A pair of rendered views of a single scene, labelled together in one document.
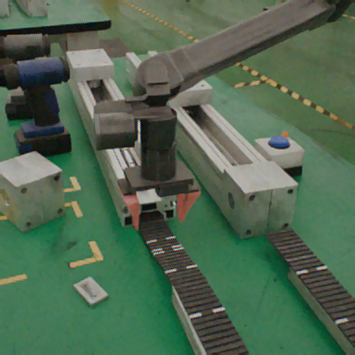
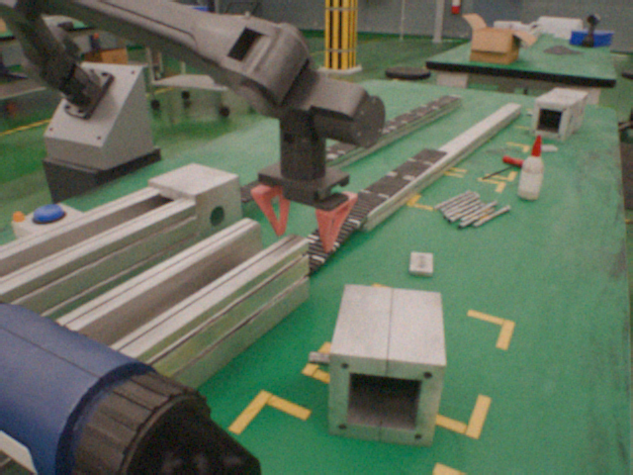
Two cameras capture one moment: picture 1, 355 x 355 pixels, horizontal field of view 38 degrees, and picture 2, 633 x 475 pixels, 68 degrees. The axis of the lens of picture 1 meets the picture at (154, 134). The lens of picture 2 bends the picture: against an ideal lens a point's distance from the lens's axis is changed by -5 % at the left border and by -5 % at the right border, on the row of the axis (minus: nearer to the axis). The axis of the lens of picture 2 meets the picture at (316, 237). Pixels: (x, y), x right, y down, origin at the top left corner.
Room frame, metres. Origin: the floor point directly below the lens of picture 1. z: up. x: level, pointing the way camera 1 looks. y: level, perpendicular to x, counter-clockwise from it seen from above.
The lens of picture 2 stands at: (1.07, 0.45, 1.13)
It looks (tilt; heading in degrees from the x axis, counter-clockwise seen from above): 28 degrees down; 230
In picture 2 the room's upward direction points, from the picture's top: straight up
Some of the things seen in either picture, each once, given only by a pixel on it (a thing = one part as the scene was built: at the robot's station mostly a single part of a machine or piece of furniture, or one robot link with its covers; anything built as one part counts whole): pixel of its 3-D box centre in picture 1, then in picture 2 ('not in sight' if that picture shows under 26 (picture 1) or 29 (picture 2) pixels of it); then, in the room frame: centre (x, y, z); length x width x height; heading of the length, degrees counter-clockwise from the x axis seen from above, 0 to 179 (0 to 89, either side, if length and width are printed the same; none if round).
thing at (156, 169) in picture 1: (158, 162); (303, 158); (0.71, -0.01, 0.94); 0.10 x 0.07 x 0.07; 106
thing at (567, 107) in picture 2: not in sight; (549, 116); (-0.21, -0.13, 0.83); 0.11 x 0.10 x 0.10; 103
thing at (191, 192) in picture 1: (173, 198); (288, 206); (0.72, -0.03, 0.87); 0.07 x 0.07 x 0.09; 16
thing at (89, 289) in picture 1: (91, 291); (420, 263); (0.59, 0.10, 0.78); 0.05 x 0.03 x 0.01; 38
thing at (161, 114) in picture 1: (154, 128); (306, 110); (0.71, 0.00, 1.00); 0.07 x 0.06 x 0.07; 100
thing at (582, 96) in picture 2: not in sight; (561, 109); (-0.33, -0.15, 0.83); 0.11 x 0.10 x 0.10; 104
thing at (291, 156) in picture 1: (274, 156); (57, 237); (0.97, -0.26, 0.81); 0.10 x 0.08 x 0.06; 106
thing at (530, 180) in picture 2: not in sight; (533, 166); (0.24, 0.06, 0.84); 0.04 x 0.04 x 0.12
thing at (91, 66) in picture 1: (89, 68); not in sight; (1.40, 0.19, 0.87); 0.16 x 0.11 x 0.07; 16
